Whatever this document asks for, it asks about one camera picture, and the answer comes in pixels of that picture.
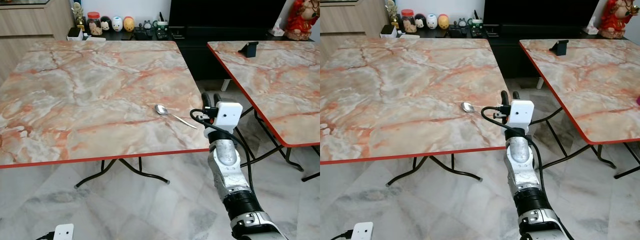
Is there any gold statuette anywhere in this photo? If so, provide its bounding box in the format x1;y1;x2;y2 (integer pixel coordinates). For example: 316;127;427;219
385;0;400;29
71;2;86;32

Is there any black television screen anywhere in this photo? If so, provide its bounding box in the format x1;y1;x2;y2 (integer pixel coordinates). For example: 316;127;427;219
483;0;600;27
168;0;289;29

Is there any red seated figurine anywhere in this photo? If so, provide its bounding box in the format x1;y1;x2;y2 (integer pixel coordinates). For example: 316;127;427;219
598;0;634;40
284;0;321;41

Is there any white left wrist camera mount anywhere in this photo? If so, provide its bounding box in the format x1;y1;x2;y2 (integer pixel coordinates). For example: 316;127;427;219
351;222;375;240
53;223;75;240

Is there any red lidded glass jar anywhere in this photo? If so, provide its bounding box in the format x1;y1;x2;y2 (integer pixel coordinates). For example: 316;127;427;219
87;12;103;36
401;9;417;34

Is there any green white cup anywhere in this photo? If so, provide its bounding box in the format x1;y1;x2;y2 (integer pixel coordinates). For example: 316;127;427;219
152;12;169;32
468;10;484;30

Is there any light wooden cabinet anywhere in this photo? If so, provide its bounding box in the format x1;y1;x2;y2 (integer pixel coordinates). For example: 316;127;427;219
320;0;390;63
0;0;77;83

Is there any black large table leg frame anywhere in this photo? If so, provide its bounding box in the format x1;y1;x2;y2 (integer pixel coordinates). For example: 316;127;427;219
74;157;171;189
385;154;484;188

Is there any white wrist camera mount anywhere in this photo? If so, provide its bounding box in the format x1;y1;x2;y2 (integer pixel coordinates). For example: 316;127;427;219
53;223;75;240
351;222;375;240
214;102;244;134
508;100;535;137

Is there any black phone stand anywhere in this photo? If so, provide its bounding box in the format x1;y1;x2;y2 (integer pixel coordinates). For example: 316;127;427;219
549;39;570;57
238;41;260;59

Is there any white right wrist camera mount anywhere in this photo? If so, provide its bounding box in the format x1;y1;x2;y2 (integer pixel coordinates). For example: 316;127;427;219
214;102;244;134
508;100;535;137

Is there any small white pink ornament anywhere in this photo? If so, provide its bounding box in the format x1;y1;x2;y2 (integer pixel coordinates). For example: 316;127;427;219
269;18;286;37
582;16;600;35

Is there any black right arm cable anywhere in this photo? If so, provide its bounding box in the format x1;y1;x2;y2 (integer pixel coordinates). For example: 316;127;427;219
189;107;256;197
480;105;547;193

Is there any black small table leg frame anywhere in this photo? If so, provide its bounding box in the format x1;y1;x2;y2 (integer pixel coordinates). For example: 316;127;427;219
531;75;640;180
220;78;321;183

